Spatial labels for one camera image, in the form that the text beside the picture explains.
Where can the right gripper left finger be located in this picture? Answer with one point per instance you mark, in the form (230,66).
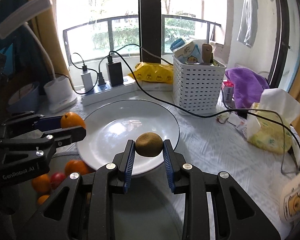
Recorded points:
(124,162)

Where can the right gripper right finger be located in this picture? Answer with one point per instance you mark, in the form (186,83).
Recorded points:
(173,164)

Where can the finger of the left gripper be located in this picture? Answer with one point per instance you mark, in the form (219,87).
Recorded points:
(20,123)
(65,136)

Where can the small orange tangerine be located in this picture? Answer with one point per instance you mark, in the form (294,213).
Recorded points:
(71,119)

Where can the brown kiwi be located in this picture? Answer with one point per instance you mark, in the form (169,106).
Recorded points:
(149,145)

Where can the blue bowl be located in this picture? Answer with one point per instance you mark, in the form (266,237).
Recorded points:
(25,99)

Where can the white desk lamp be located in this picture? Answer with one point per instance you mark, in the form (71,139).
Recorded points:
(59,92)

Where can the white round plate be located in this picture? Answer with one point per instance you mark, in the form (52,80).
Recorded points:
(112,125)

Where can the small orange on mat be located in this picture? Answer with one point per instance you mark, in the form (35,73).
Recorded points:
(41,184)

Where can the red cherry tomato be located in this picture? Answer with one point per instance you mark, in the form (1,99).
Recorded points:
(56,179)

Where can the grey round mat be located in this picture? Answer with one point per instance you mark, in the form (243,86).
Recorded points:
(87,207)

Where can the white power strip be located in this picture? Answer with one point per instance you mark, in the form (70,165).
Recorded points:
(101,93)

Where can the white charger adapter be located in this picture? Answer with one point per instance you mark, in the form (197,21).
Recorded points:
(86,78)

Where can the white perforated basket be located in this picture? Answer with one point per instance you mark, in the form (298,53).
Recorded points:
(196,87)

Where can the black charger adapter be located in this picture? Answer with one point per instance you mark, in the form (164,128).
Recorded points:
(114,70)

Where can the yellow snack bag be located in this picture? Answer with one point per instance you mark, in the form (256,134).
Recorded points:
(153,72)

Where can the red white small box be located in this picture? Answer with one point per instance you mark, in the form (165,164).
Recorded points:
(228,91)

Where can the yellow tissue pack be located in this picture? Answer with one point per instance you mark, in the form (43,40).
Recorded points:
(269,120)

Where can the purple cloth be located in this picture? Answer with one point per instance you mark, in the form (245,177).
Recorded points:
(248,86)

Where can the milk carton in basket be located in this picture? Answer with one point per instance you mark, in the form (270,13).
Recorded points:
(188,53)

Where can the white cup with cartoon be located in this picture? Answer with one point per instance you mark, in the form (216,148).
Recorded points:
(289,207)

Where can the hanging grey garment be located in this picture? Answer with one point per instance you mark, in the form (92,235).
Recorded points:
(249,23)

